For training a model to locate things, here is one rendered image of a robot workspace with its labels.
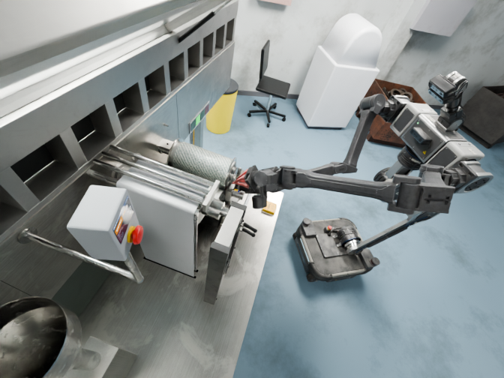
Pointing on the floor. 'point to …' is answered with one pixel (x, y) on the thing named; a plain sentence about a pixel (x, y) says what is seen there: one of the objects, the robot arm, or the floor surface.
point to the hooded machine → (340, 73)
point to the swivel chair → (275, 87)
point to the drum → (223, 111)
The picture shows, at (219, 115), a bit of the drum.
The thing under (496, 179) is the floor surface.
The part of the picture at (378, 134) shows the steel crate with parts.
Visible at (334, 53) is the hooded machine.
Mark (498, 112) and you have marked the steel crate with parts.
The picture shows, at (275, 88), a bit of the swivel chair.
